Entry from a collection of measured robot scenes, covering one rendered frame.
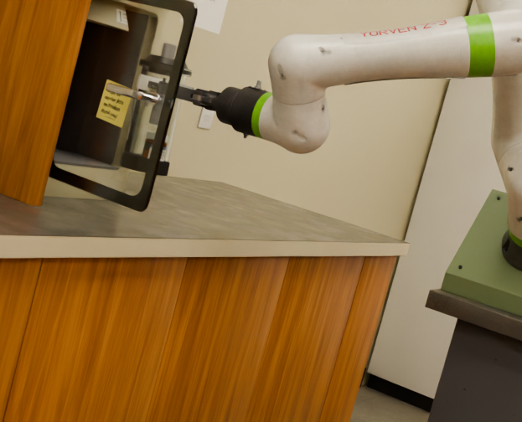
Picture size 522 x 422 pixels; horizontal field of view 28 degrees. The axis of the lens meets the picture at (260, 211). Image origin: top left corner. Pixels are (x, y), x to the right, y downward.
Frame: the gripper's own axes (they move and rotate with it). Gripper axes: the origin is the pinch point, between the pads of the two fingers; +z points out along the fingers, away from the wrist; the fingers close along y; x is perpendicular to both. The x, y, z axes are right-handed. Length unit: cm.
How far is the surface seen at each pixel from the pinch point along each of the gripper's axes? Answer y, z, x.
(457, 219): -292, 41, 30
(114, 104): 19.2, -4.6, 5.2
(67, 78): 24.3, 3.9, 2.7
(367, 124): -220, 64, -3
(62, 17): 26.0, 7.2, -8.3
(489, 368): -50, -68, 42
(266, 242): -31.6, -15.2, 28.7
